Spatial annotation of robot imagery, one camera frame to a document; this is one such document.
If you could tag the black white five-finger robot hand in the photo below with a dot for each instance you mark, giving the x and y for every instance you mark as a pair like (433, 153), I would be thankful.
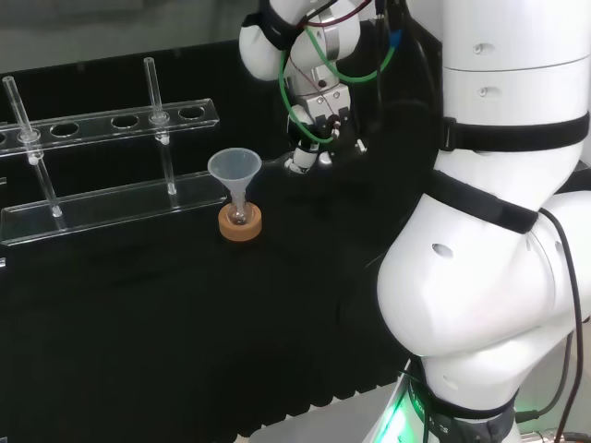
(325, 99)

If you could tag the black bench cloth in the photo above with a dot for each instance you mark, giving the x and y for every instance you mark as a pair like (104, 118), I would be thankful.
(184, 323)

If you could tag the clear acrylic funnel stand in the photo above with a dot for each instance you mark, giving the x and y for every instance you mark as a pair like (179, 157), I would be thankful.
(115, 203)

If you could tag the grey metal base plate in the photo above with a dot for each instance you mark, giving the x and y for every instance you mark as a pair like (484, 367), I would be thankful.
(323, 417)

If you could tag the translucent plastic funnel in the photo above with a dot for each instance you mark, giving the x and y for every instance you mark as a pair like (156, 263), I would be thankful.
(233, 164)

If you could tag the small round-bottom glass flask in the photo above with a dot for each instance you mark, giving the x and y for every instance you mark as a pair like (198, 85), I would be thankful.
(239, 217)

